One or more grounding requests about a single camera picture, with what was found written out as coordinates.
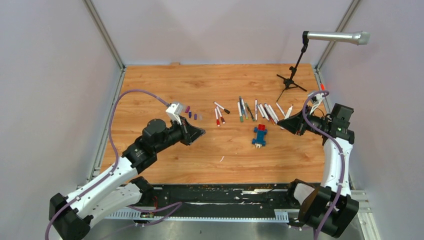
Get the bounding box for brown cap marker horizontal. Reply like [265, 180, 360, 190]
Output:
[284, 104, 294, 119]

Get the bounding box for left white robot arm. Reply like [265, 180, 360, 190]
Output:
[47, 117, 206, 240]

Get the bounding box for silver microphone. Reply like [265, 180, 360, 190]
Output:
[302, 31, 371, 46]

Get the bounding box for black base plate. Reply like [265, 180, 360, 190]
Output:
[134, 183, 301, 218]

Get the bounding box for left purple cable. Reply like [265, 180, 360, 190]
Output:
[44, 89, 183, 240]

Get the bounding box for dark green cap pen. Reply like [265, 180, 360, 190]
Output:
[245, 102, 256, 122]

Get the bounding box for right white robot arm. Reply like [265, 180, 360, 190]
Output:
[277, 103, 359, 238]

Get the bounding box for dark red cap marker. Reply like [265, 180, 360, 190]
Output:
[216, 106, 226, 124]

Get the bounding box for clear cap grey pen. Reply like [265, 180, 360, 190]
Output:
[239, 96, 246, 116]

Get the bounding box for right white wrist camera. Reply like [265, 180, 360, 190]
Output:
[307, 92, 326, 115]

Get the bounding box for orange red cap marker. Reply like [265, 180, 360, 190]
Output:
[263, 106, 276, 125]

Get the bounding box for grey slotted cable duct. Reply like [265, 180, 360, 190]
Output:
[104, 208, 290, 224]

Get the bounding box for black microphone tripod stand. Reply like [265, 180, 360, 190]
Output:
[276, 31, 309, 102]

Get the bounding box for blue red toy robot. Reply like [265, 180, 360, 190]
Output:
[251, 124, 268, 148]

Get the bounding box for purple cable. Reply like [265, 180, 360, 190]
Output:
[301, 90, 346, 240]
[44, 89, 183, 240]

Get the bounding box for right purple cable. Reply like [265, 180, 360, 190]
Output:
[301, 90, 346, 240]

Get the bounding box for purple tip white marker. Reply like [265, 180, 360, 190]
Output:
[260, 103, 270, 121]

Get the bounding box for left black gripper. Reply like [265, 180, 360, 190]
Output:
[154, 115, 205, 154]

